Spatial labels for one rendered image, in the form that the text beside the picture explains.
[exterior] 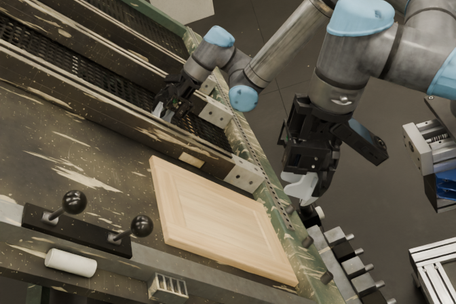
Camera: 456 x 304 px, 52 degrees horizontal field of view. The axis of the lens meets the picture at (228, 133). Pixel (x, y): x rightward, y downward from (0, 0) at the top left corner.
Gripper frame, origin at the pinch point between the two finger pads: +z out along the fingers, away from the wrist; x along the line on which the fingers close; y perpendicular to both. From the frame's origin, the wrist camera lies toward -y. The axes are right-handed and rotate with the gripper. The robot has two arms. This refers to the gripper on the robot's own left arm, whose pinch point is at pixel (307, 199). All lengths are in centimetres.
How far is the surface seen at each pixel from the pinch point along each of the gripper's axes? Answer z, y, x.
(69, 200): -1.4, 38.4, 6.1
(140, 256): 18.0, 27.5, 0.4
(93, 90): 15, 44, -50
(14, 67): 7, 62, -44
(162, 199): 26.8, 23.9, -23.5
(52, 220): 7.9, 42.2, 2.1
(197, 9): 137, 0, -415
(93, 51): 23, 50, -85
